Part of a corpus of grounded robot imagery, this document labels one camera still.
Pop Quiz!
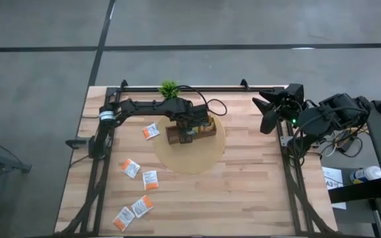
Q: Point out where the grey metal stand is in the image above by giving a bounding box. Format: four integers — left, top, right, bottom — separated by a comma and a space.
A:
0, 132, 32, 238

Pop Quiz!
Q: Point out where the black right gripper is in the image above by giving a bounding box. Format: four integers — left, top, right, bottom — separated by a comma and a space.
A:
251, 83, 307, 135

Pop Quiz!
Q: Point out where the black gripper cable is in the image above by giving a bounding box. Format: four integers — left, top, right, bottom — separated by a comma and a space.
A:
176, 85, 228, 117
291, 104, 370, 157

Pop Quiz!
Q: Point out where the yellow green tea packet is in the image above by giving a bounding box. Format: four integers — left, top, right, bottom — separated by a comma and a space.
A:
203, 116, 216, 133

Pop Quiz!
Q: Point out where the orange yellow cable bundle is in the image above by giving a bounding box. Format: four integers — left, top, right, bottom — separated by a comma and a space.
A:
319, 125, 370, 158

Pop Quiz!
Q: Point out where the black aluminium table frame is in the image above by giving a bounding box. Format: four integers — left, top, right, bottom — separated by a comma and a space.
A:
77, 79, 330, 237

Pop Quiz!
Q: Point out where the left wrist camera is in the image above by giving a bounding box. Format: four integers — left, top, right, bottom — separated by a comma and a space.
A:
193, 104, 210, 120

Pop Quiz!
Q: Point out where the brown wooden tea organizer box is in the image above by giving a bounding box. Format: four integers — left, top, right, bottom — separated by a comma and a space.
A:
165, 115, 218, 145

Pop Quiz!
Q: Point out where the white bottle blue yellow label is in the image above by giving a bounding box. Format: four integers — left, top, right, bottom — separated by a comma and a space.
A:
349, 165, 381, 184

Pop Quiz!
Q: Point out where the white paper sheet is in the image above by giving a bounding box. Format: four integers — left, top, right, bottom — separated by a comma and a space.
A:
321, 166, 347, 210

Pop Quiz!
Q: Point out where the round woven straw placemat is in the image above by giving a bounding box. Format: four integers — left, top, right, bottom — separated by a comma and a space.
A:
152, 114, 226, 175

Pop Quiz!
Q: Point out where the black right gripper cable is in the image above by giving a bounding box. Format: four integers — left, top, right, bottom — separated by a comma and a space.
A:
291, 104, 370, 157

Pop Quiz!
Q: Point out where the small green potted plant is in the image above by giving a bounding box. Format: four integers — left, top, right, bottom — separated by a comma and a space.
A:
158, 79, 181, 100

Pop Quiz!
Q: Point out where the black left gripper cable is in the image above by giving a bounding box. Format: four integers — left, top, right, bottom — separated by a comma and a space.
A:
176, 85, 228, 117

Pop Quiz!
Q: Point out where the white orange Tazo tea packet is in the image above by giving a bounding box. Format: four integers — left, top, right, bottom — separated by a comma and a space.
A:
131, 194, 154, 219
121, 158, 142, 179
142, 170, 160, 191
142, 122, 161, 140
112, 206, 136, 232

